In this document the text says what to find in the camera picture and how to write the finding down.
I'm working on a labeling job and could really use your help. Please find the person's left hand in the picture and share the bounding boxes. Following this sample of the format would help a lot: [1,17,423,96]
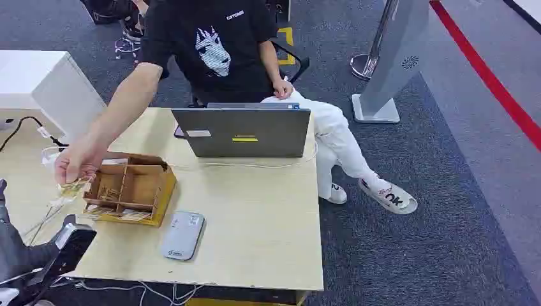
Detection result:
[272,79,294,101]

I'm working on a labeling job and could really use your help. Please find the person's right hand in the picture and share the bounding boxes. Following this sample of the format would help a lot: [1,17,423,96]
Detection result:
[54,139,108,186]

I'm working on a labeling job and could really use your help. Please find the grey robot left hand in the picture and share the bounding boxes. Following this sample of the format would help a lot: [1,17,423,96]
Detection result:
[0,178,61,284]

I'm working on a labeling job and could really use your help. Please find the black office chair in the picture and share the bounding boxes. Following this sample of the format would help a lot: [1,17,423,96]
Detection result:
[188,40,311,108]

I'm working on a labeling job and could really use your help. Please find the clear plastic sleeve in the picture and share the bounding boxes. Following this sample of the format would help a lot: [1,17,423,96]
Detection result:
[23,186,87,247]

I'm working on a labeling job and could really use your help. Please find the grey laptop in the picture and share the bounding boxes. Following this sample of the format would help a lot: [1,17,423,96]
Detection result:
[171,102,312,159]

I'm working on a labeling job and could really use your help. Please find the wooden card box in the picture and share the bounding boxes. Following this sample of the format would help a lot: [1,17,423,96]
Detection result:
[82,152,178,228]

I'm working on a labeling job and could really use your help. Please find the cards in wooden box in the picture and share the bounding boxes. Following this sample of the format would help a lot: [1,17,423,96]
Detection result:
[85,204,154,223]

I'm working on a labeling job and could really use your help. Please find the white cabinet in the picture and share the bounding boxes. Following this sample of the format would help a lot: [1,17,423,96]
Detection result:
[0,50,107,145]

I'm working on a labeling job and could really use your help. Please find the grey standing sign panel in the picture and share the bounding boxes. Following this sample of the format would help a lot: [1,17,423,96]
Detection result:
[352,0,431,124]

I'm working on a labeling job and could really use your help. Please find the chrome chair base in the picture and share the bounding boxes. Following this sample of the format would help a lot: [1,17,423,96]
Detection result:
[114,36,142,61]

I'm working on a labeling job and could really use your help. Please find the grey flat card reader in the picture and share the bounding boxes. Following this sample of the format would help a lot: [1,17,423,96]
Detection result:
[159,211,206,261]

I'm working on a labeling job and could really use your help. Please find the person in background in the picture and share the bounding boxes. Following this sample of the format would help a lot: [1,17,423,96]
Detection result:
[79,0,149,42]

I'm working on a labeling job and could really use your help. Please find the black cable with white tag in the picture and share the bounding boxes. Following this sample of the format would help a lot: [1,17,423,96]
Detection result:
[0,116,70,154]

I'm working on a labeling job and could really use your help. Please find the chrome stanchion post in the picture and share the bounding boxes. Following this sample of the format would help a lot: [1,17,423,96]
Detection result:
[350,0,400,81]

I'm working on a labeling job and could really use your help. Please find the white cables under desk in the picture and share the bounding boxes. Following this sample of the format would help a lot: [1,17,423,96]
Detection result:
[63,279,205,306]

